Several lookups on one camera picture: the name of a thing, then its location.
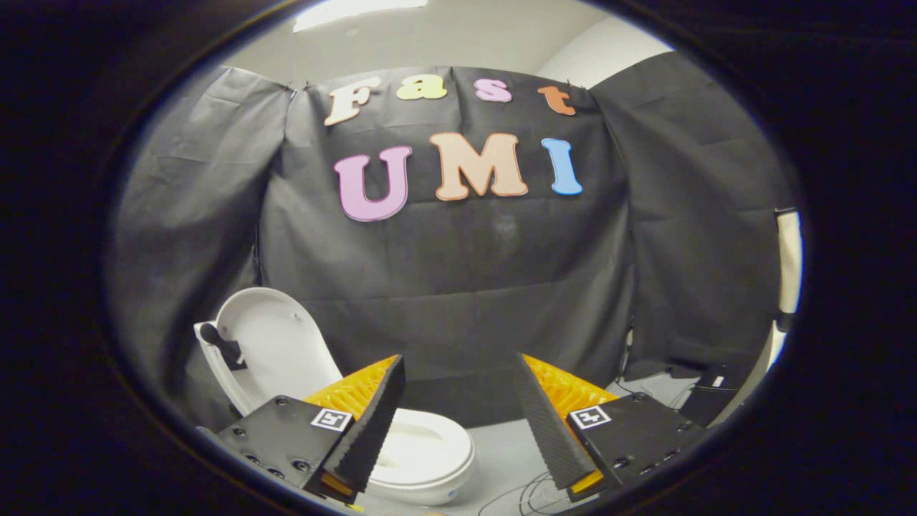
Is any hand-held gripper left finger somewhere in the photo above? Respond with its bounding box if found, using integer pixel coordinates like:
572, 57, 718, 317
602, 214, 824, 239
215, 354, 407, 506

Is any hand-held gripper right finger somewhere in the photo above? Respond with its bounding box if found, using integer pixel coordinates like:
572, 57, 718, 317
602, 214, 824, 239
514, 353, 707, 502

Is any black box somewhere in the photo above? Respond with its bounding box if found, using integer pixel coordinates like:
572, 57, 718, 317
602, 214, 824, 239
668, 360, 747, 429

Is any black backdrop cloth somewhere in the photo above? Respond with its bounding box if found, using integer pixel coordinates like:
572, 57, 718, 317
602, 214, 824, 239
107, 52, 796, 432

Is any white panel with dark edge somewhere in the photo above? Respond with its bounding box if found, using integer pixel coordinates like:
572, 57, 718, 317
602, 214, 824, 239
765, 207, 805, 370

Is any black lid handle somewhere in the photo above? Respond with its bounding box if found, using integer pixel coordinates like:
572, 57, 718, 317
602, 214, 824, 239
198, 322, 249, 372

